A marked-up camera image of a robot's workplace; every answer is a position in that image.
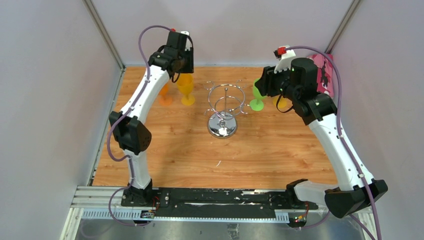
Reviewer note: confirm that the yellow wine glass front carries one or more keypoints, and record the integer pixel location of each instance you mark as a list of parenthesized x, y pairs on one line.
[(185, 85)]

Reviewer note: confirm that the chrome wine glass rack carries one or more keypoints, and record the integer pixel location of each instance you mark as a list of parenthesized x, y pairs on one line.
[(222, 124)]

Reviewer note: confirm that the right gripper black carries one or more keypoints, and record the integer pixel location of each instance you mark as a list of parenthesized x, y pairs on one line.
[(265, 83)]

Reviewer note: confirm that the pink camouflage cloth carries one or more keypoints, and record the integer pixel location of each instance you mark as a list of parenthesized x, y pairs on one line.
[(324, 74)]

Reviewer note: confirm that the yellow wine glass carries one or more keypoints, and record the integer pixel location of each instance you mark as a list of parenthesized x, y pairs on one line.
[(185, 85), (282, 104)]

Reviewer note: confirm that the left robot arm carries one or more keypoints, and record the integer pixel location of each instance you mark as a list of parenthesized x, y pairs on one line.
[(129, 138)]

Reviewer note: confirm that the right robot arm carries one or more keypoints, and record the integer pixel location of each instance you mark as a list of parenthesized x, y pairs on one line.
[(356, 187)]

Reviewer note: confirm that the orange wine glass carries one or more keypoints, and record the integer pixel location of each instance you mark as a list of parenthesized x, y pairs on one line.
[(164, 98)]

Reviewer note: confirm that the green wine glass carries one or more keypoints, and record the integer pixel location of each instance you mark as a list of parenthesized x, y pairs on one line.
[(256, 103)]

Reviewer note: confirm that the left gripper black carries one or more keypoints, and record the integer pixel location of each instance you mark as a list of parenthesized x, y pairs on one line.
[(189, 68)]

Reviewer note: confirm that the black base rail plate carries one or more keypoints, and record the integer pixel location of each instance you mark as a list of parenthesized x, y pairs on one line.
[(215, 203)]

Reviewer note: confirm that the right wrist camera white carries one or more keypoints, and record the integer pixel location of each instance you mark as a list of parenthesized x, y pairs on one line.
[(285, 57)]

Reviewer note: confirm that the aluminium frame rail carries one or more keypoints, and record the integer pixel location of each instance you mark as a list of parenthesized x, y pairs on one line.
[(104, 203)]

